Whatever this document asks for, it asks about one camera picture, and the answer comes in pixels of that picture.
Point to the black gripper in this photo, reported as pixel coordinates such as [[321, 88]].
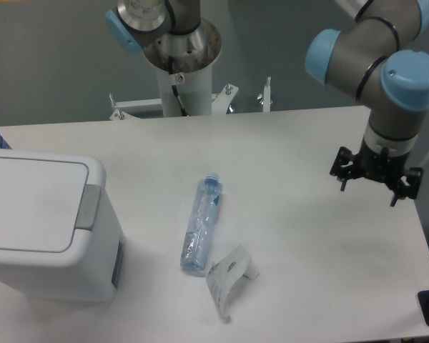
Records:
[[379, 167]]

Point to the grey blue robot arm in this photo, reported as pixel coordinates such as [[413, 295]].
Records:
[[373, 64]]

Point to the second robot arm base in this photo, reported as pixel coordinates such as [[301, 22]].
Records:
[[136, 24]]

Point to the white plastic trash can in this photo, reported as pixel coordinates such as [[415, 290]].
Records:
[[59, 235]]

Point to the crumpled white paper wrapper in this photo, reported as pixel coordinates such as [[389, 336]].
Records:
[[223, 276]]

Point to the crushed clear plastic bottle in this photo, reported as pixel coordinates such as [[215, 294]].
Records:
[[198, 236]]

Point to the white bracket with bolt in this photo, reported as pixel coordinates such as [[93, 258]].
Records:
[[265, 98]]

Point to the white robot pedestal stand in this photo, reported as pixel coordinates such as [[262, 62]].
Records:
[[183, 66]]

